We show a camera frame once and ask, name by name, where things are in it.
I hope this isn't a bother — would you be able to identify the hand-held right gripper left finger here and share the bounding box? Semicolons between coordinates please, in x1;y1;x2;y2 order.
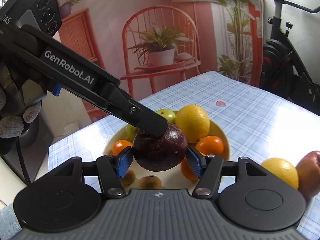
59;146;134;197

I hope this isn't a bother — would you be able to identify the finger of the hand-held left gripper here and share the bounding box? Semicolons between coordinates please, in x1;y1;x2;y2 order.
96;85;168;137

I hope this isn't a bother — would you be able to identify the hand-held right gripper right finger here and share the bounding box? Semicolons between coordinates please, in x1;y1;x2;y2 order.
186;146;270;198

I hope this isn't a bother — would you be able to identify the orange tangerine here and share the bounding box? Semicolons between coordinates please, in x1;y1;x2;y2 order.
180;152;200;182
195;135;224;155
112;140;133;157

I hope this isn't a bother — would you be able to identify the small brown longan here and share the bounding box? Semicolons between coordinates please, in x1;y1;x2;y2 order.
139;175;162;190
119;169;137;186

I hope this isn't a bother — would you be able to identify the small green fruit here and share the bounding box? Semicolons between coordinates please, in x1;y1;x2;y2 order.
155;109;177;123

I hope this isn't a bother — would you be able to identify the dark purple mangosteen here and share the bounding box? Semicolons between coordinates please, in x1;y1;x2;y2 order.
132;124;188;172

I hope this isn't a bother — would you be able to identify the small round yellow lemon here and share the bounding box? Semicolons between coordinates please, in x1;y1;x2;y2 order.
174;104;210;143

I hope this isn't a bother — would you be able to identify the cream round plate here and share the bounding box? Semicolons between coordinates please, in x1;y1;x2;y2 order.
103;110;231;190

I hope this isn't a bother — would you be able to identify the person's left hand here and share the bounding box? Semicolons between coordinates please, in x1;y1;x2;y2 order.
0;61;42;155

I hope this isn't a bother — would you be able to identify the blue checked tablecloth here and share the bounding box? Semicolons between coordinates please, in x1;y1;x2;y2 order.
49;70;320;233

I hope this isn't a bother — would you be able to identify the large yellow lemon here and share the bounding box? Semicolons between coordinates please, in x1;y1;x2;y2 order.
261;157;299;190

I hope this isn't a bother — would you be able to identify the red apple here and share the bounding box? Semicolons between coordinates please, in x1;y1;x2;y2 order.
296;151;320;200

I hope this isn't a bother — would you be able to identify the black exercise bike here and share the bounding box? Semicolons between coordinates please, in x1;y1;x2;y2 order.
257;0;320;117

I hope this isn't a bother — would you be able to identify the blue towel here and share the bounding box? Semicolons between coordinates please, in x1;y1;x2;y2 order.
0;204;22;234

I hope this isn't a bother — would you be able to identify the wall poster with furniture print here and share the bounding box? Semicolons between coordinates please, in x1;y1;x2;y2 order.
52;0;263;130

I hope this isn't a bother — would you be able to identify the black cable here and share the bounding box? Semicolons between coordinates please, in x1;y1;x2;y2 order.
15;139;32;187

